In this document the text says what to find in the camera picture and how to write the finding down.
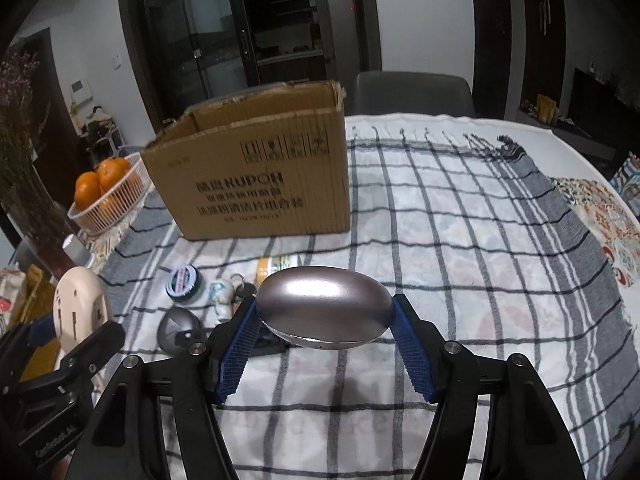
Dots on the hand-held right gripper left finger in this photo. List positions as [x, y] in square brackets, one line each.
[235, 355]

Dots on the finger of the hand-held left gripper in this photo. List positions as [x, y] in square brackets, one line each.
[100, 340]
[42, 329]

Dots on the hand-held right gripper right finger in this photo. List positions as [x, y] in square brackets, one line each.
[412, 355]

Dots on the beige round plastic object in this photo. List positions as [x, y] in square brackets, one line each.
[75, 295]

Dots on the silver oval case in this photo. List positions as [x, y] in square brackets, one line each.
[320, 300]

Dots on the cardboard box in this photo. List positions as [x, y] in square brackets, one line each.
[250, 185]

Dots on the small white cylinder cup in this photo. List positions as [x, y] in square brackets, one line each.
[75, 250]

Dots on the yellow packet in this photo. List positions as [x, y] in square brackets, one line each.
[262, 270]

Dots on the round tin with blue label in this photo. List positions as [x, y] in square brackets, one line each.
[182, 282]

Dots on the grey checked cloth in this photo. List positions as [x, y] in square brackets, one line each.
[450, 260]

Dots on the white fruit basket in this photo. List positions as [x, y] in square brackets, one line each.
[110, 215]

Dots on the orange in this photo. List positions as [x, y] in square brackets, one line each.
[87, 190]
[117, 201]
[112, 172]

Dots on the dried flowers in vase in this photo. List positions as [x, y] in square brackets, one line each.
[15, 135]

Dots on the grey chair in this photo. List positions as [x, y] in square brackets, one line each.
[410, 92]

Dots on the yellow packets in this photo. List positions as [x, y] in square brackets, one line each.
[547, 109]

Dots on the dark tv cabinet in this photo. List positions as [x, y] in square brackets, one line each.
[600, 105]

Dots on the white wall intercom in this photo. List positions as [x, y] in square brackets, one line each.
[80, 91]

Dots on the white wall switch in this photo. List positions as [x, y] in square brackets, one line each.
[117, 62]

